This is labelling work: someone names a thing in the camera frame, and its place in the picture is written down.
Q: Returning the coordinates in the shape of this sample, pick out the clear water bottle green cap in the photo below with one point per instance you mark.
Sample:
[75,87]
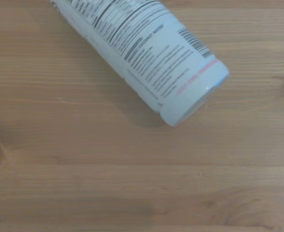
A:
[156,60]

